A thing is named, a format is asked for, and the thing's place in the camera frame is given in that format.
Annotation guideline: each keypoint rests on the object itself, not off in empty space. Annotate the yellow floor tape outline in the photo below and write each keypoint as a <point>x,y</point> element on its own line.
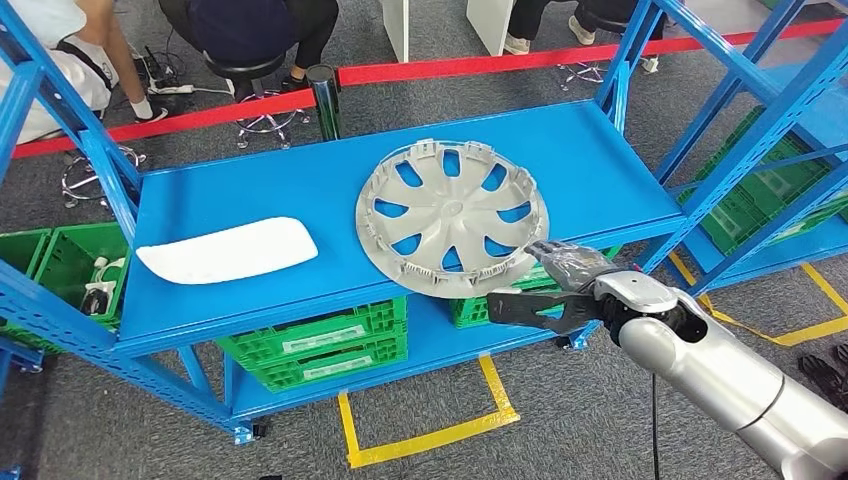
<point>424,442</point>
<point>795,338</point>

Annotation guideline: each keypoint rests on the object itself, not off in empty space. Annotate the black humanoid robot legs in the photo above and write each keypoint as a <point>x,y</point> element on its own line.
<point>825,374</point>

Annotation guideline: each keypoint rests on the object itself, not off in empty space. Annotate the person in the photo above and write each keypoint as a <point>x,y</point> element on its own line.
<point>530,20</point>
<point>99,86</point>
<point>252,26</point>

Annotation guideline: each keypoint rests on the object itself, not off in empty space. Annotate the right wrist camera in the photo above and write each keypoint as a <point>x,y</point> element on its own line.
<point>536,311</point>

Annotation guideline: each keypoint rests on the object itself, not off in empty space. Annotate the open green plastic crate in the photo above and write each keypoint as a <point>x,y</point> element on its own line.
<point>20,258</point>
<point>66,265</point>

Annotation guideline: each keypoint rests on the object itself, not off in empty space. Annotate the white parts inside crate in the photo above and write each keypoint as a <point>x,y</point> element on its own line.
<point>102,288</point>

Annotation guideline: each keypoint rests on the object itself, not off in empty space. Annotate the white power strip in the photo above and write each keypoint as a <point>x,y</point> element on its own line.
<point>169,89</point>

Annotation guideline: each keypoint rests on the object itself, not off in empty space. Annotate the black swivel stool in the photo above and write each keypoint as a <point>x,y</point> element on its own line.
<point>99,173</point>
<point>242,66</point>
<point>606,20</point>

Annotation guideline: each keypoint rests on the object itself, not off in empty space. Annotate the chrome stanchion post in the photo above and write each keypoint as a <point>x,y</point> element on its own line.
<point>324,99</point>

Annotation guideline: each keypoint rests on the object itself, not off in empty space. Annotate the wide white panel leg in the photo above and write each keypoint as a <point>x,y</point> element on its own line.
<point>490,23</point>

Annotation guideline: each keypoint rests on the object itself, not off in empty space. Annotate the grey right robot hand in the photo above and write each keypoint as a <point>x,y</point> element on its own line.
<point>576,265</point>

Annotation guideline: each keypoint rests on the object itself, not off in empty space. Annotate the white plastic cover part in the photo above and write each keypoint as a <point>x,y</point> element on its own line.
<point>225,252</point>

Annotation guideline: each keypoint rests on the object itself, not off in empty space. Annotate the grey plastic wheel hubcap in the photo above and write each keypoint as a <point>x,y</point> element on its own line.
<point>457,212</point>

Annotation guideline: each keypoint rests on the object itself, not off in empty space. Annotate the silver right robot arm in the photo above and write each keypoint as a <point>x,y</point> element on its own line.
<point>715,378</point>

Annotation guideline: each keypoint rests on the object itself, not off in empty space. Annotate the narrow white panel leg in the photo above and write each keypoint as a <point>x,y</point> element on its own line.
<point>395,30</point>

